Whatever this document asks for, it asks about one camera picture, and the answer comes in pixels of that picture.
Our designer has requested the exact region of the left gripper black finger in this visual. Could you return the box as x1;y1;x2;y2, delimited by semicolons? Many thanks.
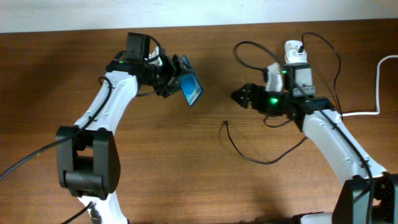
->
172;54;195;77
160;80;181;98

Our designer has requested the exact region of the white power strip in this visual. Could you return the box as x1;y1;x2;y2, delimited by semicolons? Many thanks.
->
284;40;303;52

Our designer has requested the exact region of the white power strip cord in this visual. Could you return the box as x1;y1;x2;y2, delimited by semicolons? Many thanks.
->
341;55;398;118

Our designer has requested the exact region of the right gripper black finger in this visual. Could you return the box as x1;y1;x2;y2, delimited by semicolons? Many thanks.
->
234;93;251;109
231;83;255;98

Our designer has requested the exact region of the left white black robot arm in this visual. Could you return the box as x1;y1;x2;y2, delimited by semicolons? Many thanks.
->
56;32;195;223

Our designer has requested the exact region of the black charger cable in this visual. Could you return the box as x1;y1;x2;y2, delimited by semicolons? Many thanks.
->
223;32;343;166

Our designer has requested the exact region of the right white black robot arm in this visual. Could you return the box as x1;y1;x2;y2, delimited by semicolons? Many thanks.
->
231;63;397;223

